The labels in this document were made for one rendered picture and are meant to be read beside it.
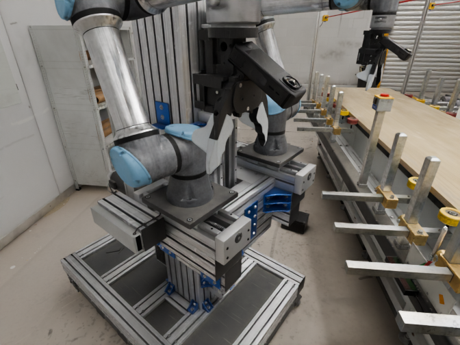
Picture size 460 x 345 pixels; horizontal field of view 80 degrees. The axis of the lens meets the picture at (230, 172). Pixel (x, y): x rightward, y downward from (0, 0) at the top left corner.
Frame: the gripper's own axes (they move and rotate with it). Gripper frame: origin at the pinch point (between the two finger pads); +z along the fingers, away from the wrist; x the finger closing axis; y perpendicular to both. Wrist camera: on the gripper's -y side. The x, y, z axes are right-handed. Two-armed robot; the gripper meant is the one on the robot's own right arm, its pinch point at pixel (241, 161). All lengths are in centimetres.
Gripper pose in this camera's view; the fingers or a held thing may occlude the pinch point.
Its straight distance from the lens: 46.8
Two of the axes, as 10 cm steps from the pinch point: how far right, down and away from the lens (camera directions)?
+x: -6.3, 3.6, -6.9
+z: 0.0, 8.9, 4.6
